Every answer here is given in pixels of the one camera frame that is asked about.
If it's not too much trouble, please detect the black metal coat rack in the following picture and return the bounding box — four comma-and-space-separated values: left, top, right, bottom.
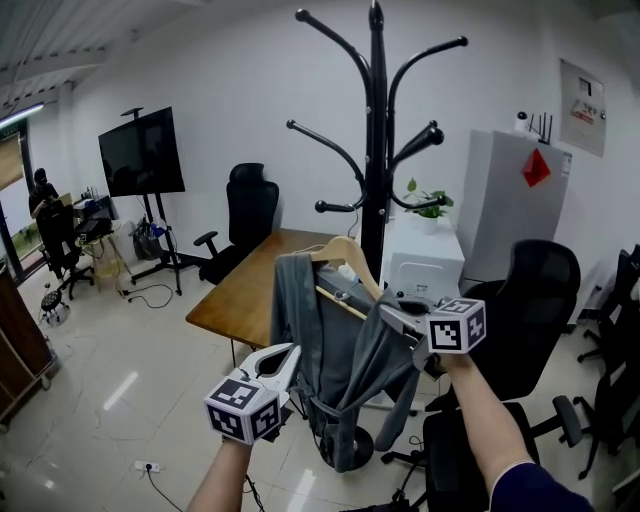
286, 0, 470, 472

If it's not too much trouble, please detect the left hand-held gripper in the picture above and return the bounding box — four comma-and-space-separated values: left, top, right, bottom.
202, 341, 305, 446

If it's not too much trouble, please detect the green potted plant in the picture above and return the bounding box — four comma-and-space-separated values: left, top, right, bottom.
403, 177, 456, 236

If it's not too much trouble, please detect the brown wooden desk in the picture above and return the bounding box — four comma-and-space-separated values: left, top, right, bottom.
185, 228, 362, 372

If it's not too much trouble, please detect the black stool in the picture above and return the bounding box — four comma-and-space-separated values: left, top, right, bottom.
40, 287, 72, 327

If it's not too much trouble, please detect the grey refrigerator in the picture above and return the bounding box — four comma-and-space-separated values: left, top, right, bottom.
456, 128, 574, 297

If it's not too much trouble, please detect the black grey office chair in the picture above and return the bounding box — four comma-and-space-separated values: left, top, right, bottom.
572, 349, 640, 482

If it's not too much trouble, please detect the black router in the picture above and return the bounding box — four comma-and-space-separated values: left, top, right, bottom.
528, 112, 556, 147

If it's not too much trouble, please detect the black bag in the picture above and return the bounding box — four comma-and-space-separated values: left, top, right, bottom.
131, 214, 169, 262

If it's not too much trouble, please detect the grey wall panel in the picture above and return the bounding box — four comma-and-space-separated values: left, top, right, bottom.
558, 57, 608, 159

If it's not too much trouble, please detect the person's dark blue sleeve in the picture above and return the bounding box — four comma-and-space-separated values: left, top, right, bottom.
487, 461, 597, 512

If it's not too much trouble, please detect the person's right forearm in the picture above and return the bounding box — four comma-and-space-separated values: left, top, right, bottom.
441, 352, 534, 502

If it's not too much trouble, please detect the grey garment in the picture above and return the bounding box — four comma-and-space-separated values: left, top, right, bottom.
272, 252, 422, 474

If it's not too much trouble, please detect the small cluttered table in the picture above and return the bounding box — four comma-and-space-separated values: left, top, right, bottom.
71, 193, 132, 295

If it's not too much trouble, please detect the wooden hanger with bar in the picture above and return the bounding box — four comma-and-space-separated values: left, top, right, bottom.
308, 199, 385, 322

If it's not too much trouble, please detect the black mesh office chair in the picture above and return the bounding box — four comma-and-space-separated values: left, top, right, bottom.
193, 162, 281, 287
577, 243, 640, 362
37, 202, 96, 302
384, 238, 584, 512

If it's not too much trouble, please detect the red paper decoration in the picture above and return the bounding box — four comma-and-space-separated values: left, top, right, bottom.
519, 148, 552, 189

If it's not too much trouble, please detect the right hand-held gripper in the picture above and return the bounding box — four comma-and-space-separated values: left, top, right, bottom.
376, 296, 488, 383

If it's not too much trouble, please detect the black power cable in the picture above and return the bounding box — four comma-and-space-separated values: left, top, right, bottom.
146, 469, 192, 507

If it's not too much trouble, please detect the black television on stand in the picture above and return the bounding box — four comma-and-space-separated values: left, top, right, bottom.
119, 106, 184, 297

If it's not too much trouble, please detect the dark wooden cabinet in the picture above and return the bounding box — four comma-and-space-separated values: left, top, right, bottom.
0, 269, 59, 432

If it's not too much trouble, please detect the person's left forearm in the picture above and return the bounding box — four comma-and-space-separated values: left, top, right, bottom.
185, 436, 254, 512

